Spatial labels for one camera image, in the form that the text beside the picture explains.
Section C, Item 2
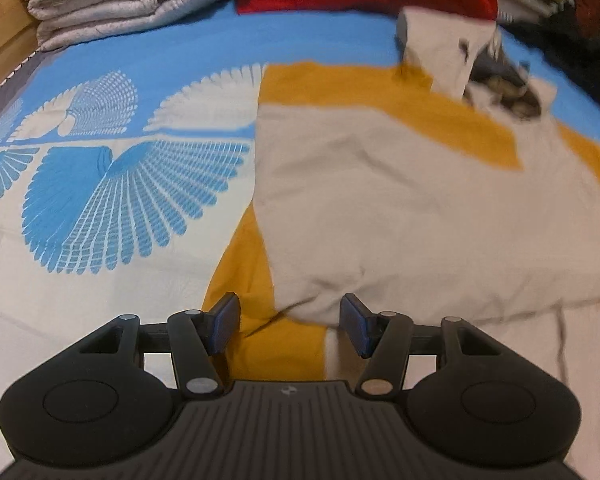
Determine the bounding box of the black clothes pile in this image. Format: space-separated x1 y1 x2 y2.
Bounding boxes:
504 8 600 105

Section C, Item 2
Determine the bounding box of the beige and mustard garment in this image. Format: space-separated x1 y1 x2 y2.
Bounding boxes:
201 5 600 380

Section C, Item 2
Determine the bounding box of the blue white patterned bedsheet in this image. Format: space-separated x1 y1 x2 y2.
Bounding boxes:
0 3 600 479

